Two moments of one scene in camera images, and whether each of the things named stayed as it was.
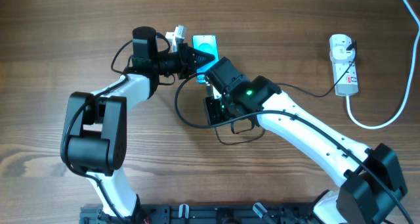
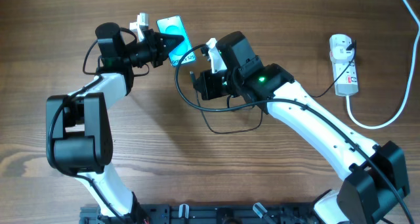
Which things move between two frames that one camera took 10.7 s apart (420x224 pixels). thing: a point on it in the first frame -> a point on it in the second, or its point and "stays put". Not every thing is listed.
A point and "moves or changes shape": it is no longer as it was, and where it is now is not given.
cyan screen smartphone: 209,44 moves or changes shape
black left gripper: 186,66 -> 153,41
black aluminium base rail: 196,213 stays put
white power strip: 346,83 stays put
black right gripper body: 216,110 -> 216,85
